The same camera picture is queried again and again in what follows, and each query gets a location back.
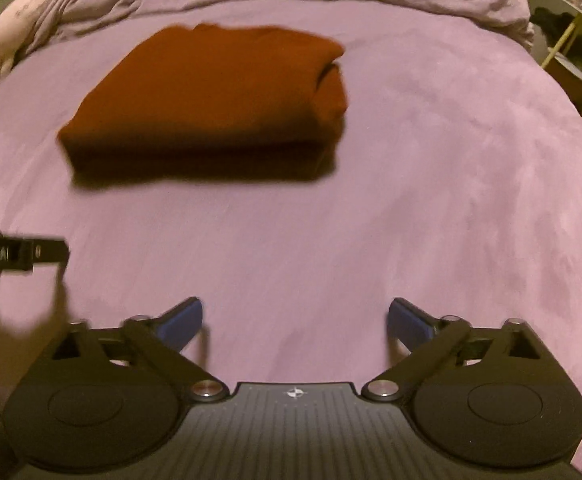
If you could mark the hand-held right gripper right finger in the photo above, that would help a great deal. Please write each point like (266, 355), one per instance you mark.
(411, 321)

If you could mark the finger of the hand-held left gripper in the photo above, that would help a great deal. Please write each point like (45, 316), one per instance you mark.
(48, 251)

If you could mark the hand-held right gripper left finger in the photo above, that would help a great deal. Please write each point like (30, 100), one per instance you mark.
(182, 321)

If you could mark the rust brown cardigan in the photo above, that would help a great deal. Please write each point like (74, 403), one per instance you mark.
(206, 95)

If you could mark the white pink plush toy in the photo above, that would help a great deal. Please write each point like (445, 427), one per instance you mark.
(16, 30)

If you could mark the side table with yellow legs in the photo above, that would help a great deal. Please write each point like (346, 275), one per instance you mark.
(568, 60)

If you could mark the dark cloth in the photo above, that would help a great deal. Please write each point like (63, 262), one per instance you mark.
(553, 22)

